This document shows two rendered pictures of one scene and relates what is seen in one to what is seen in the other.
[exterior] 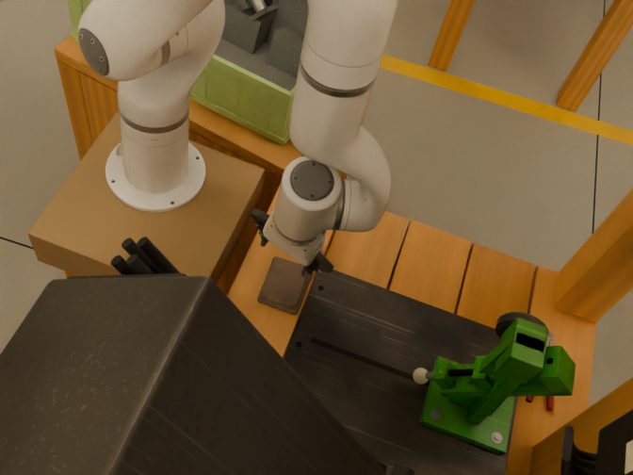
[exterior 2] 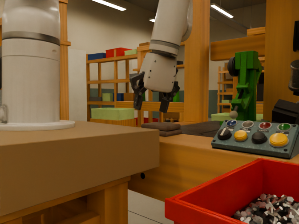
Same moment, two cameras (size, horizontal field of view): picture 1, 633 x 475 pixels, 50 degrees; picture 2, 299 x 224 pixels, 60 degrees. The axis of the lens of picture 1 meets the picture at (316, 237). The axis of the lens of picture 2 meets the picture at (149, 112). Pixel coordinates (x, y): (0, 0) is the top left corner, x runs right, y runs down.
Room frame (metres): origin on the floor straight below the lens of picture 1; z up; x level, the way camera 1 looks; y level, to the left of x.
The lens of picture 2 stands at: (0.22, 0.66, 1.01)
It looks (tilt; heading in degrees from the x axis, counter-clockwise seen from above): 4 degrees down; 306
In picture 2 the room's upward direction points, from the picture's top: straight up
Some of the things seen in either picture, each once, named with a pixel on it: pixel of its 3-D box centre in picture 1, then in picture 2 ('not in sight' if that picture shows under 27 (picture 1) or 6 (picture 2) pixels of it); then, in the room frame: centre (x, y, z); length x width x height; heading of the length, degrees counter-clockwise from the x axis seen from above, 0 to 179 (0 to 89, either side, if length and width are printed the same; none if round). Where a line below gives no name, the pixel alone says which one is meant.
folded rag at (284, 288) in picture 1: (285, 284); (160, 128); (0.62, 0.03, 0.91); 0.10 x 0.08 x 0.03; 175
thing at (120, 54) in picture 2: not in sight; (120, 90); (4.92, -4.58, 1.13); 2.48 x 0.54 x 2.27; 176
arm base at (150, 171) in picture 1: (154, 141); (31, 86); (0.78, 0.33, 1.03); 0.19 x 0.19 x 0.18
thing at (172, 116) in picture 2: not in sight; (179, 115); (5.15, -8.27, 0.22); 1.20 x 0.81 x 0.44; 89
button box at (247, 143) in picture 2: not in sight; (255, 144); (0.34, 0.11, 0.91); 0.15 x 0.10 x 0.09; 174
